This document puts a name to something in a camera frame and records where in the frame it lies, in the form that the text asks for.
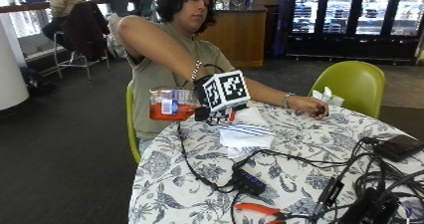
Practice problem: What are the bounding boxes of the clear bottle with orange liquid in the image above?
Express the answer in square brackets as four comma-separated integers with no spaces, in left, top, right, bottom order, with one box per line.
[149,87,202,121]

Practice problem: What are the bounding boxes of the white plastic bag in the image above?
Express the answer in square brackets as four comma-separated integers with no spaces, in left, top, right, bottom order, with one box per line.
[309,86,345,108]

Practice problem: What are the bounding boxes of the white cube with black markers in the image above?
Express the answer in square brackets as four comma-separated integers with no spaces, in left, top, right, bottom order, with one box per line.
[196,70,251,114]

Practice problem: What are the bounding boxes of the white blue-striped cloth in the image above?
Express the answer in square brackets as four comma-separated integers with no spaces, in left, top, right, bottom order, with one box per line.
[216,107,278,159]

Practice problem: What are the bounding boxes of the green shell chair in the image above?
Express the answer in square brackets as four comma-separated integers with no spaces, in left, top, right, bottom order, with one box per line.
[307,60,387,120]
[125,80,143,165]

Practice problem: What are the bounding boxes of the blue floral tablecloth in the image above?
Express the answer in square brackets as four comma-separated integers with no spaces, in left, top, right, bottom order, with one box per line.
[127,100,424,224]

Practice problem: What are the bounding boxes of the the person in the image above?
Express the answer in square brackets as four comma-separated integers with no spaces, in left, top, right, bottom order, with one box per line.
[117,0,236,153]

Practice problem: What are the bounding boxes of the flat black box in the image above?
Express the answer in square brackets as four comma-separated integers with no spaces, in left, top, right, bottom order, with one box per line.
[373,133,424,163]

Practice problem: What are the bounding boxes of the black hub with blue lights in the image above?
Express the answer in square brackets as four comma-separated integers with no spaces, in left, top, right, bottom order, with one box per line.
[230,167,267,197]

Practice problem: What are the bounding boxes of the slim black adapter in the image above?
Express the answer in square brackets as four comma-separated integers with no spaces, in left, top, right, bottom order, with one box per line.
[311,176,347,216]

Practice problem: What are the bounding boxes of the wooden counter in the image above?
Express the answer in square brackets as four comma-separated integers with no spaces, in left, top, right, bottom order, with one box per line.
[196,7,268,69]

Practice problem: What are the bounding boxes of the glass-door display fridge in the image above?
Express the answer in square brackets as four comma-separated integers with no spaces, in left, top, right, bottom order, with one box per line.
[280,0,424,65]

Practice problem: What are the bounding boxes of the pale fabric bag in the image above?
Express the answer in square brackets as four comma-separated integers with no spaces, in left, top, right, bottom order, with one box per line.
[105,12,130,60]

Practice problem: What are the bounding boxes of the black power adapter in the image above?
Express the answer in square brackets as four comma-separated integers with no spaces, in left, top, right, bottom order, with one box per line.
[337,187,401,224]

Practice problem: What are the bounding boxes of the metal bar stool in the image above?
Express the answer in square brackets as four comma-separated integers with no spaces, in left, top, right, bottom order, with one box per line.
[52,30,113,83]

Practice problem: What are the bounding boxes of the dark jacket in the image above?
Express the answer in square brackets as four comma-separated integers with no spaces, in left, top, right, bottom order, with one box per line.
[60,0,111,62]

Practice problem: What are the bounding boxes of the dark bag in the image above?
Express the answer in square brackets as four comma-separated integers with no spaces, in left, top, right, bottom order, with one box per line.
[18,66,58,97]

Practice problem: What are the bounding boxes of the white round pillar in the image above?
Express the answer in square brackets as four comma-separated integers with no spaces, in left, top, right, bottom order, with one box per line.
[0,17,30,112]

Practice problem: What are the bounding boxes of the wooden bar ledge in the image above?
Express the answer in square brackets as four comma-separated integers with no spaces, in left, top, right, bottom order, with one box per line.
[0,1,53,14]

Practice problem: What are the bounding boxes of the silver wrist bracelet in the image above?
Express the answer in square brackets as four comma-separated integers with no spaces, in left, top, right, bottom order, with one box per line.
[282,92,296,110]

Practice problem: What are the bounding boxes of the silver chain strap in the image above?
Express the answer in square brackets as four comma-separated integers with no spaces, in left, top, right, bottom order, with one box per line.
[190,60,203,84]

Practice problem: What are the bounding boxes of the black glove cable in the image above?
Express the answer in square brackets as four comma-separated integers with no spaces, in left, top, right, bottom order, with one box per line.
[177,121,242,194]

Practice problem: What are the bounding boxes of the tangle of black cables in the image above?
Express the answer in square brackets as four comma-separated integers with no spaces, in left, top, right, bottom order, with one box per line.
[228,135,424,224]

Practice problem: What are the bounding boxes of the orange-handled pliers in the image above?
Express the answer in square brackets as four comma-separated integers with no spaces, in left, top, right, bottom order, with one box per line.
[232,202,288,224]

